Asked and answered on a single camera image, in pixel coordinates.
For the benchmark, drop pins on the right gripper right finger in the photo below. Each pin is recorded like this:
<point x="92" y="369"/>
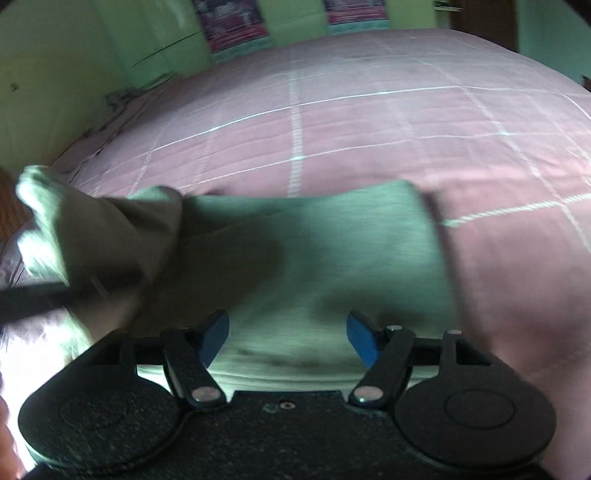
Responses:
<point x="386" y="355"/>

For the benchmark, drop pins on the light green pants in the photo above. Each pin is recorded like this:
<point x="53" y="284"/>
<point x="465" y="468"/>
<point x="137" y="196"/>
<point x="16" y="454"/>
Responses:
<point x="288" y="271"/>

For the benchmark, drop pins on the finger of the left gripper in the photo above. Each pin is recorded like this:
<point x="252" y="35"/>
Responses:
<point x="24" y="302"/>

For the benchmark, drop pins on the dark wooden door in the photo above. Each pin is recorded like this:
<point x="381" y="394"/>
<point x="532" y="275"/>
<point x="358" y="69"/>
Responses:
<point x="492" y="20"/>

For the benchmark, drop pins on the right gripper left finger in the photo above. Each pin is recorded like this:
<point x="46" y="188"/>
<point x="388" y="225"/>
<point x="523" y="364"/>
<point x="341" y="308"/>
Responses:
<point x="187" y="354"/>

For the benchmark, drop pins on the pink checked bedsheet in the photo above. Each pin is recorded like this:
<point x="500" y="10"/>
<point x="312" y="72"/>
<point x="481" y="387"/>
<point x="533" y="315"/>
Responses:
<point x="497" y="144"/>

